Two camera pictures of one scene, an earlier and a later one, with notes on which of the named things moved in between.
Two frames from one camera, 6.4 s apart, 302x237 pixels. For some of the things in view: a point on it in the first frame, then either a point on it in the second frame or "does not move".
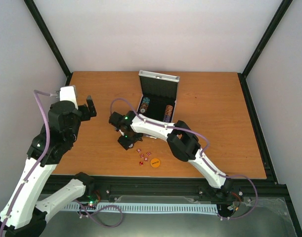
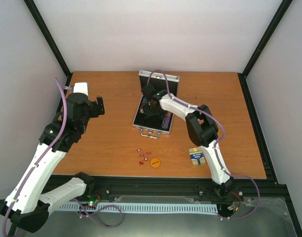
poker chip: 143,107 does not move
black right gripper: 126,144 to 148,113
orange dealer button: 155,162 does not move
